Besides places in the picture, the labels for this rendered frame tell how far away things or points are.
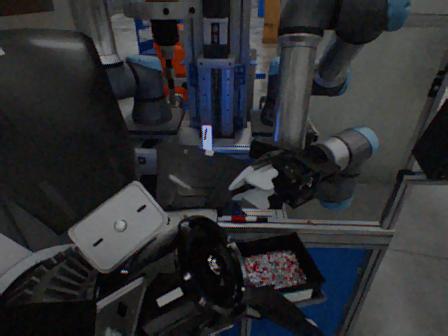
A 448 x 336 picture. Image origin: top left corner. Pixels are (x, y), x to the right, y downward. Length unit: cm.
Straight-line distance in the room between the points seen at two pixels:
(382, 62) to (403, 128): 57
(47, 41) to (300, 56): 45
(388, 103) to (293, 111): 187
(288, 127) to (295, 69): 12
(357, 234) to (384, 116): 164
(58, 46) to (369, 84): 215
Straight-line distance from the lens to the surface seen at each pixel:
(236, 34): 118
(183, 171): 54
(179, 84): 427
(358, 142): 65
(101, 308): 26
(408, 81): 248
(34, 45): 43
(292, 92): 65
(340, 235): 96
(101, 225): 34
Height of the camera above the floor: 147
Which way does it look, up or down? 33 degrees down
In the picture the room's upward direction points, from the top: straight up
